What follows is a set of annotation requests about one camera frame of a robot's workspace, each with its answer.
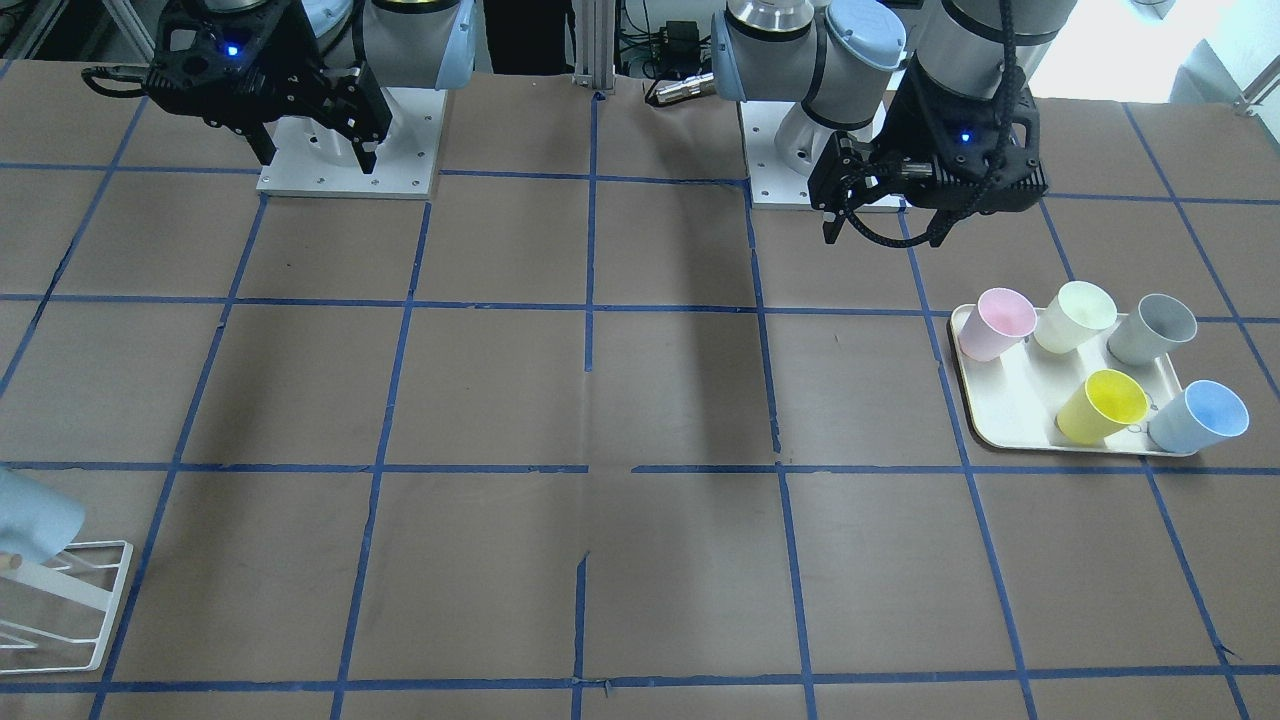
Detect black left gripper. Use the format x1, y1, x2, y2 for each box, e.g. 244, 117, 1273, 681
808, 60, 1050, 249

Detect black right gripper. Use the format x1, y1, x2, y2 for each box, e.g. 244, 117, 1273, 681
145, 1, 393, 176

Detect light blue cup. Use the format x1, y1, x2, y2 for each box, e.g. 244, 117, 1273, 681
1, 468, 86, 564

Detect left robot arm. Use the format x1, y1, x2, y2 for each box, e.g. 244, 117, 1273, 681
710, 1, 1075, 249

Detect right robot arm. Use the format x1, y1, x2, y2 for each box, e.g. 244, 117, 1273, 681
140, 1, 476, 173

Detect pink cup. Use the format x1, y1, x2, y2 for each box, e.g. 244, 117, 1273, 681
957, 287, 1039, 363

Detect pale green cup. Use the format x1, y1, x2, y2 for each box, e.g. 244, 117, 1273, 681
1032, 281, 1117, 354

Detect grey cup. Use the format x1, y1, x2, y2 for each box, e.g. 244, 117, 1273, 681
1106, 293, 1198, 366

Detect yellow cup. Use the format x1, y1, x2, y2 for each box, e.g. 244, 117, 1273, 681
1055, 369, 1149, 445

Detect cream plastic tray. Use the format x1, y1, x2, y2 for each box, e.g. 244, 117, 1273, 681
956, 331, 1183, 456

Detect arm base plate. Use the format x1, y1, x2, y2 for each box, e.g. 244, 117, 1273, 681
256, 87, 451, 201
739, 101, 832, 211

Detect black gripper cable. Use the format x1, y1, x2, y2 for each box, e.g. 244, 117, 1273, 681
835, 150, 946, 249

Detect aluminium frame post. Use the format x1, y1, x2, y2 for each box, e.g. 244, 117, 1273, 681
572, 0, 618, 96

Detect white wire cup rack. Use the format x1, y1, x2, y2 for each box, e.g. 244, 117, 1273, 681
3, 539, 134, 676

